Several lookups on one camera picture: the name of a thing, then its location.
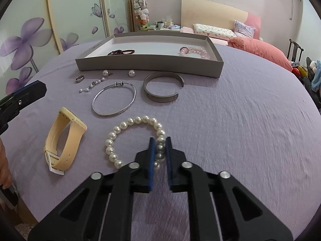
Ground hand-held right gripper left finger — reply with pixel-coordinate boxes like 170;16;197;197
27;138;156;241

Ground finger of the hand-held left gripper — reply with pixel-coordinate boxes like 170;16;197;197
0;80;47;133

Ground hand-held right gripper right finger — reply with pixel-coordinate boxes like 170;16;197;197
166;137;294;241

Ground white pearl bead bracelet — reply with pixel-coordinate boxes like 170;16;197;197
105;115;166;170

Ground cream yellow watch band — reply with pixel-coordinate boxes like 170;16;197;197
43;107;88;175

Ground grey metal cuff bracelet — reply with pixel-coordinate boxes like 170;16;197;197
143;71;185;103

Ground thin silver bangle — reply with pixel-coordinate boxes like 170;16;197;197
92;81;137;117

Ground grey cardboard tray box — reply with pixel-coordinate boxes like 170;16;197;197
75;32;224;79

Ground person's left hand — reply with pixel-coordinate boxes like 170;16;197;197
0;139;12;189

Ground floral sliding door wardrobe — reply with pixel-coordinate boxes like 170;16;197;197
0;0;133;101

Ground clear tube of plush toys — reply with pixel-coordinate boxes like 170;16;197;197
132;0;149;32

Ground pink and cream nightstand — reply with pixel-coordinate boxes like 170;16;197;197
148;25;181;33

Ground white printed pillow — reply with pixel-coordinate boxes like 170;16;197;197
193;24;236;41

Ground folded coral pink quilt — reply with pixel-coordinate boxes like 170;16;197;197
227;37;293;72

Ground purple floral pillow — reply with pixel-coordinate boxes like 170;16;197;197
234;20;256;39

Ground bed with cream headboard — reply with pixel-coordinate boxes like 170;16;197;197
181;0;294;72

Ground pile of clothes and toys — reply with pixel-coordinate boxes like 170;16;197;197
291;58;321;106

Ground dark wooden chair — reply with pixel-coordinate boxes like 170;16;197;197
287;39;304;62

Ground dark red bead bracelet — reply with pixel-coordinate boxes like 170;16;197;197
107;49;136;56

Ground pink bead bracelet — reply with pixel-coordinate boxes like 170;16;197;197
187;46;211;60

